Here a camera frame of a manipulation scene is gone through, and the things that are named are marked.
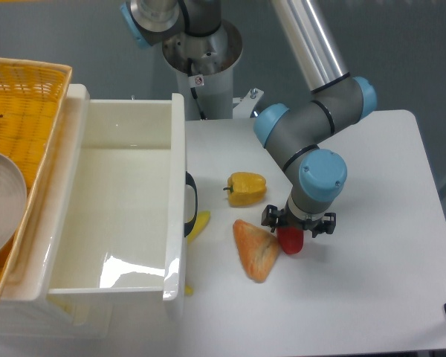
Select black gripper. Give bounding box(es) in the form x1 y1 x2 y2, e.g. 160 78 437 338
261 205 337 238

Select red bell pepper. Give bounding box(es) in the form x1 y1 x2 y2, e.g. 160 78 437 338
277 226 304 255

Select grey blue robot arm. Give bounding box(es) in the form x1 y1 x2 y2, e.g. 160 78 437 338
120 1 377 235

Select yellow bell pepper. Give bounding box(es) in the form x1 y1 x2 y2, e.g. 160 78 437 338
224 172 267 207

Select orange triangular bread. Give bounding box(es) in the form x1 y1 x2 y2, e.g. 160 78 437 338
233 219 279 283

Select yellow banana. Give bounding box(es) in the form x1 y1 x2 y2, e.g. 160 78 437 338
184 210 211 297

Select white plastic bin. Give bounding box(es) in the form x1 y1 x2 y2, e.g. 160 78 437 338
0 85 190 338

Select grey plate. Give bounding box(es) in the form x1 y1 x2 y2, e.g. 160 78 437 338
0 153 27 250

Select yellow woven basket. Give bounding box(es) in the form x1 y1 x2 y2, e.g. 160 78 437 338
0 57 72 298

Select black bin handle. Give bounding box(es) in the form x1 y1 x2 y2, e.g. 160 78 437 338
184 172 198 237

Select metal mounting bracket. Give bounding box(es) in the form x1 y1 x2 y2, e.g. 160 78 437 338
233 88 265 119

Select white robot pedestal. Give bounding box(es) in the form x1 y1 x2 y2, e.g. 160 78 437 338
162 20 242 120

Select black cable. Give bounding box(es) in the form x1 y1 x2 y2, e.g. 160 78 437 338
187 58 208 120

